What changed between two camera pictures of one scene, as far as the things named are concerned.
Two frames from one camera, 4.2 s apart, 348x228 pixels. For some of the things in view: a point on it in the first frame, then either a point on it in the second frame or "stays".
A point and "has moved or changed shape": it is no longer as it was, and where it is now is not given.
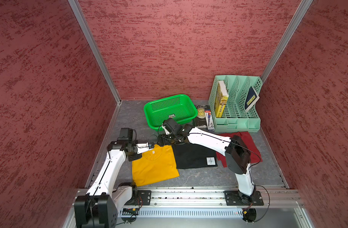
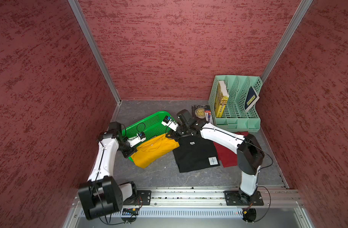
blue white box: x=209 y=121 stays
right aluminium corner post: x=297 y=19 stays
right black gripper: x=163 y=140 → x=178 y=135
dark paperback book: x=200 y=120 stays
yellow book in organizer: x=221 y=99 stays
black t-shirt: x=188 y=155 stays
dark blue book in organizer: x=251 y=98 stays
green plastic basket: x=181 y=108 → x=151 y=124
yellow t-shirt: x=158 y=164 has moved or changed shape
